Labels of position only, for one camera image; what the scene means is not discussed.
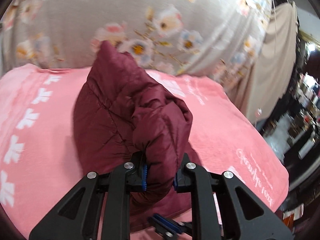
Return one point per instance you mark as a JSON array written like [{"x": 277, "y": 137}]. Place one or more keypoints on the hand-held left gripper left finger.
[{"x": 143, "y": 177}]

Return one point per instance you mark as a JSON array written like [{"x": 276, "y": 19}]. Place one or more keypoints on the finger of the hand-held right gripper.
[{"x": 166, "y": 221}]

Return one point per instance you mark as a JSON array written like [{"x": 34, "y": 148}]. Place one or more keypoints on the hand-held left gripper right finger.
[{"x": 177, "y": 180}]

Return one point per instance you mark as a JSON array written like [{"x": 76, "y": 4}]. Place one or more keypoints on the maroon puffer jacket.
[{"x": 117, "y": 120}]

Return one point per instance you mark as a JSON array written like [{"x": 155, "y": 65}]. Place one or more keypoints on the pink printed blanket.
[{"x": 235, "y": 140}]

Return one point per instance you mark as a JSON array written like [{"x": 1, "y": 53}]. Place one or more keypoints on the cluttered dark shelf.
[{"x": 305, "y": 120}]

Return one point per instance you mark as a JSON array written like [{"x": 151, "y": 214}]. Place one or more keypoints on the beige hanging cloth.
[{"x": 275, "y": 62}]

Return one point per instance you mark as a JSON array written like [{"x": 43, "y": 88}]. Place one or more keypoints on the grey floral cloth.
[{"x": 82, "y": 17}]

